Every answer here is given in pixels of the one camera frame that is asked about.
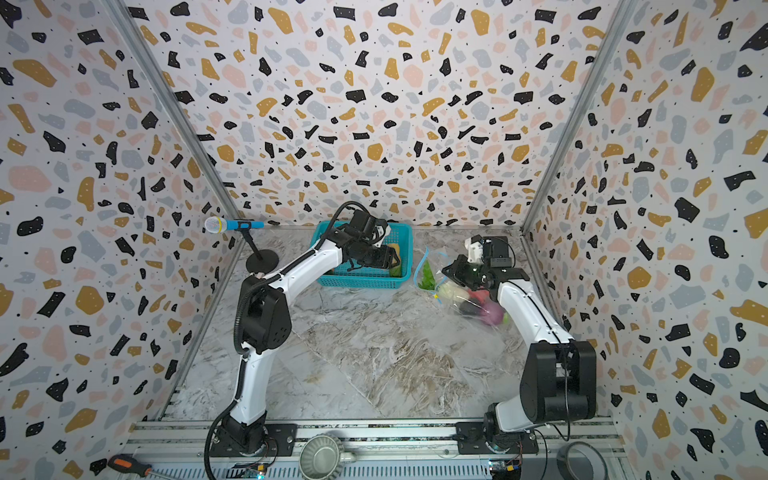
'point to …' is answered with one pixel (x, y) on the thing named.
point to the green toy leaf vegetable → (428, 280)
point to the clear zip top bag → (471, 306)
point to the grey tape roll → (580, 461)
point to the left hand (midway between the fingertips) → (393, 255)
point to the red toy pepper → (481, 295)
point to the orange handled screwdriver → (128, 463)
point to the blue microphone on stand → (261, 261)
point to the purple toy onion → (492, 313)
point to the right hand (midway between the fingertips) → (439, 263)
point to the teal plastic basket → (401, 240)
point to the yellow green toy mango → (396, 271)
